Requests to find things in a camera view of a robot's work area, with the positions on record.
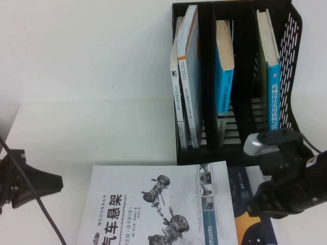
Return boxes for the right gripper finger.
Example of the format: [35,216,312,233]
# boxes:
[246,177,315,218]

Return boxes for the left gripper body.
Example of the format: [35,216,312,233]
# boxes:
[0,149,29,215]

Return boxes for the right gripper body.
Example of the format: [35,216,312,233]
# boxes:
[259,141,314,195]

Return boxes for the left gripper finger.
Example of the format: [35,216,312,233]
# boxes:
[10,163,64,209]

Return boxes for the white car suspension book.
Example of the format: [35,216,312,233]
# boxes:
[76,160,239,245]

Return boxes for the blue paperback yellowed pages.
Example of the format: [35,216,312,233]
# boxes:
[214,19,235,146]

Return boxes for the dark navy robot book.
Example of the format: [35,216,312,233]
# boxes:
[227,165,278,245]

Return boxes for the blue hardcover mechanical design book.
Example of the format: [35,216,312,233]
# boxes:
[256,9,282,132]

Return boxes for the black plastic book stand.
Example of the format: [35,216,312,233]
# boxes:
[171,0,306,166]

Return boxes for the thin white spine book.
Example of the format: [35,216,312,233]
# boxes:
[170,16,190,150]

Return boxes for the white book orange trim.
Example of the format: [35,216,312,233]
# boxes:
[176,5,202,149]

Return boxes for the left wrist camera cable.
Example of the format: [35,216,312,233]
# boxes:
[0,136,66,245]

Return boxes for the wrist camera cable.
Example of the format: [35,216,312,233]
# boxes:
[301,134,323,154]
[0,136,66,245]

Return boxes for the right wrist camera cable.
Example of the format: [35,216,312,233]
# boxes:
[301,134,323,154]

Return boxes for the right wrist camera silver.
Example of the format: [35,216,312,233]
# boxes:
[242,129,301,157]

